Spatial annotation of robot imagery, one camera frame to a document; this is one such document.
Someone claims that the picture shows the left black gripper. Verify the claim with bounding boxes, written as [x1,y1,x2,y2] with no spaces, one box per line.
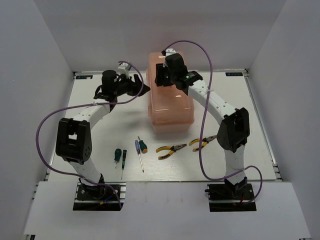
[113,72,151,97]

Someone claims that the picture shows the pink plastic toolbox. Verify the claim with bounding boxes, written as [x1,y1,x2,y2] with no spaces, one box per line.
[146,52,195,134]

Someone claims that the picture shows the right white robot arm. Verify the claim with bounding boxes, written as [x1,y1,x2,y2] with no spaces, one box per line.
[155,48,250,200]

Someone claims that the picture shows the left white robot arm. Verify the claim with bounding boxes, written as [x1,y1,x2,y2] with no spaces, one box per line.
[55,70,151,200]

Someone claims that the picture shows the left table corner label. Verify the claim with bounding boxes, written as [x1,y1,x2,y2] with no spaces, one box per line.
[75,75,93,80]

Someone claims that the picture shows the table corner label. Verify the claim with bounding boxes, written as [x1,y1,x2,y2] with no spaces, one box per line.
[75,75,93,80]
[225,72,243,77]

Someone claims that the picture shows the green orange stubby screwdriver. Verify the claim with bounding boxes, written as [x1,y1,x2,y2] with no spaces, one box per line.
[137,136,148,154]

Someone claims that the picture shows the right table corner label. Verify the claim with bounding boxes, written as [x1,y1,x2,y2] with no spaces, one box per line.
[225,72,243,77]

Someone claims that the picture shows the blue red long screwdriver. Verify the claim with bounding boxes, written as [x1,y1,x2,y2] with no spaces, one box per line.
[134,140,145,173]

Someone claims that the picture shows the thin green precision screwdriver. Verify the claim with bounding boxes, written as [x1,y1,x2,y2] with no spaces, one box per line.
[121,149,127,180]

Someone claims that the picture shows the yellow combination pliers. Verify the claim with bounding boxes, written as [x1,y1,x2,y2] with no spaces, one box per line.
[155,144,187,160]

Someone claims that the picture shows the yellow needle-nose pliers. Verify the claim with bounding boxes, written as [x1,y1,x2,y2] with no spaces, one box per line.
[188,135,217,152]

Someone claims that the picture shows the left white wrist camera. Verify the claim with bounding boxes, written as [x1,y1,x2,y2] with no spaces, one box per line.
[117,62,132,78]

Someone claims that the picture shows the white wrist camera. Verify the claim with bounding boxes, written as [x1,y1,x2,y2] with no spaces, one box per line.
[161,48,177,68]
[117,62,132,78]

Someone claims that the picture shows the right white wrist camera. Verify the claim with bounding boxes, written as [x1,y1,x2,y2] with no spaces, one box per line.
[161,48,177,68]

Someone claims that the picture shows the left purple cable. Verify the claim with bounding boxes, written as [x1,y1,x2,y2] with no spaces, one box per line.
[36,60,145,210]

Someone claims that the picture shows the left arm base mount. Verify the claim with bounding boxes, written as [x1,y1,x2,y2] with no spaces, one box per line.
[72,182,126,212]

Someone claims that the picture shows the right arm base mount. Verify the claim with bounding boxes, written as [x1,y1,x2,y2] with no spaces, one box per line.
[204,183,257,213]

